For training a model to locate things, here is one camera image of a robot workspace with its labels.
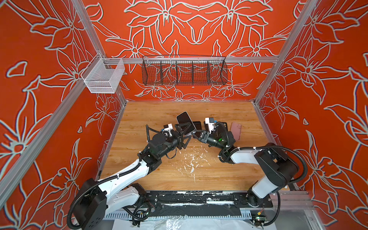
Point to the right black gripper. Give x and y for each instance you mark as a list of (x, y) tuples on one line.
[(205, 137)]

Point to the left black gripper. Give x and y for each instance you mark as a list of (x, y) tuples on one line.
[(178, 138)]

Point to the phone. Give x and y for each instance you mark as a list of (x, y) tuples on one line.
[(186, 124), (197, 125)]

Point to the pink phone case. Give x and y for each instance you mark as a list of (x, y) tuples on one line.
[(236, 127)]

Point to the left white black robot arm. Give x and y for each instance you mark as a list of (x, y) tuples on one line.
[(95, 199)]

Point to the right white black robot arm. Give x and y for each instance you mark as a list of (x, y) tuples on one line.
[(280, 165)]

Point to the clear plastic bin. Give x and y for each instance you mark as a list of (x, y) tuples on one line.
[(103, 78)]

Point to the small green circuit board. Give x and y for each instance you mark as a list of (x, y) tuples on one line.
[(258, 220)]

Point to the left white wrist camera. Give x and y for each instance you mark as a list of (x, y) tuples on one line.
[(167, 130)]

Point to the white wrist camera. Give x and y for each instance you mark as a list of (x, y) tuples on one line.
[(167, 130), (210, 124)]

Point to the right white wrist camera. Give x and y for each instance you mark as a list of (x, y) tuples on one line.
[(210, 124)]

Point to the black wire basket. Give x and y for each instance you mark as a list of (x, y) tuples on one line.
[(174, 70)]

